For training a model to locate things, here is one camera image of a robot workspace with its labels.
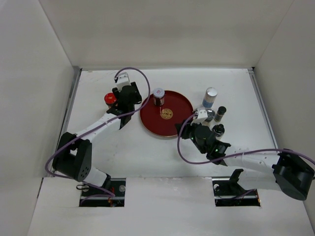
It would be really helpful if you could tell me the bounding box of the red round tray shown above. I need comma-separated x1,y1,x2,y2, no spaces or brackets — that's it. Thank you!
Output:
140,90,193,137

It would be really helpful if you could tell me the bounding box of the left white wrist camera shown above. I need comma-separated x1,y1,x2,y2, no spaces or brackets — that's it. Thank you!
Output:
114,72,131,92

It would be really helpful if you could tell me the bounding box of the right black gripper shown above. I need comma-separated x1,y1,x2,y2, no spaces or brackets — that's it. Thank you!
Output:
175,118,206,154

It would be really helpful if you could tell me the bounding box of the black grinder bottle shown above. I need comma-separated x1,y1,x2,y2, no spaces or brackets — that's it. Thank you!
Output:
212,124,225,139

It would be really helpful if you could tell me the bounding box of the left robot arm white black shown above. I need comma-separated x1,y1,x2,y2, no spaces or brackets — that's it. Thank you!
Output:
52,82,142,196

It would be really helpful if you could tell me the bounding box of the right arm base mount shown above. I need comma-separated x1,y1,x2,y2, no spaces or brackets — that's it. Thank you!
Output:
212,169,260,207

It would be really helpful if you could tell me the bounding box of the tall blue label salt bottle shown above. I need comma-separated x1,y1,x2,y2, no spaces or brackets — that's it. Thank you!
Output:
202,87,218,108

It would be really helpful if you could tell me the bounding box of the dark jar white lid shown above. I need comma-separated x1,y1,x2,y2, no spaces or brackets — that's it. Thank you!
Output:
153,88,165,106

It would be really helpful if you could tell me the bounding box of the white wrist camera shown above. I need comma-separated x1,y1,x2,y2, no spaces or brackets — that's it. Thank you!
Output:
114,72,131,92
192,107,208,124

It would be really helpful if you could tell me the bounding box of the clear dome cap bottle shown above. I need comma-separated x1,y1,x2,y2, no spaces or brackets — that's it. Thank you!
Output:
205,109,216,125

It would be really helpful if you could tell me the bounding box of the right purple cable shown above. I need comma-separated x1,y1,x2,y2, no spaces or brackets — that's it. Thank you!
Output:
177,113,315,168

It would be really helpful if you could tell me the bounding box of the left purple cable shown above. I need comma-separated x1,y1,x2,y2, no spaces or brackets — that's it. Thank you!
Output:
44,67,151,206

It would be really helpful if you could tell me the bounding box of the purple cable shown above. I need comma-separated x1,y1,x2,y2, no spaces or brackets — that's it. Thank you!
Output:
44,67,151,206
177,113,315,168

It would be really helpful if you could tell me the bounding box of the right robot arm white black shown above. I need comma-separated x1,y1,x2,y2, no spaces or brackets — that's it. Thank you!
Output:
175,121,315,201

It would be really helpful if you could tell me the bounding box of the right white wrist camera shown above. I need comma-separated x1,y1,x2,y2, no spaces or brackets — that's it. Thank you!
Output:
192,107,208,124

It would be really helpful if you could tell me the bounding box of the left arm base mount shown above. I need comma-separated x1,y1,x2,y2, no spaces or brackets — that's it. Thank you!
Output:
76,177,126,207

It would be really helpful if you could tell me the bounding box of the small black cap spice bottle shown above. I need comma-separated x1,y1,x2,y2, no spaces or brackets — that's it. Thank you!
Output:
214,106,226,122

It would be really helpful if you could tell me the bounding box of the red cap sauce jar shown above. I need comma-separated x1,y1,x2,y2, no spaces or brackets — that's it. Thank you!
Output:
104,92,117,109

